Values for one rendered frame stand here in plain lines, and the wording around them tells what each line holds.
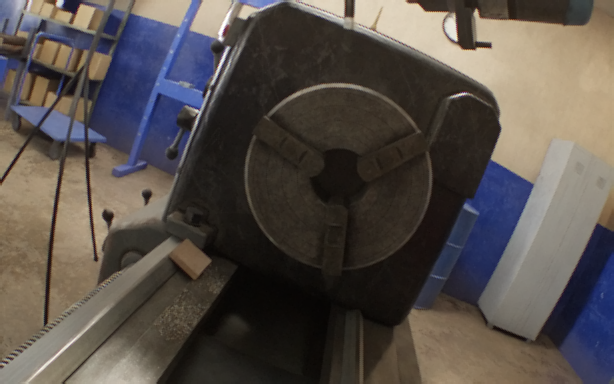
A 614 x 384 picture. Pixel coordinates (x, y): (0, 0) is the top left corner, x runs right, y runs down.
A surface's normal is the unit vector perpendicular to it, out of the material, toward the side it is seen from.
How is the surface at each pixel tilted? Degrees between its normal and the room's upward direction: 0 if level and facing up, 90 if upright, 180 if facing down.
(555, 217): 90
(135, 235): 90
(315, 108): 90
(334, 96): 90
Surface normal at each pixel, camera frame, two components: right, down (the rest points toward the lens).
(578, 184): -0.12, 0.19
